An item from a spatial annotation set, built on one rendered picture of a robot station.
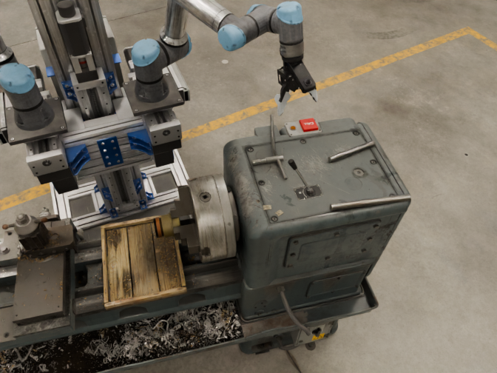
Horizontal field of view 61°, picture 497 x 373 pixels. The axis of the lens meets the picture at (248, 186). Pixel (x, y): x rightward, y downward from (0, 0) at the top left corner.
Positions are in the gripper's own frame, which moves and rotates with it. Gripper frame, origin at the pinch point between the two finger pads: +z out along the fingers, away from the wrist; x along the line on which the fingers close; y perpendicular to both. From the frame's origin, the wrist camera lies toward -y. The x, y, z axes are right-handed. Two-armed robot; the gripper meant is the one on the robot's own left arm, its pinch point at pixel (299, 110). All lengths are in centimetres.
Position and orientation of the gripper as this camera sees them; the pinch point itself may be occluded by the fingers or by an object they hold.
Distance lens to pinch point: 151.2
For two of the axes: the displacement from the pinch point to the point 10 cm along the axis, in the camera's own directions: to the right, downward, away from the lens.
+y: -4.2, -5.6, 7.1
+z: 1.3, 7.4, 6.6
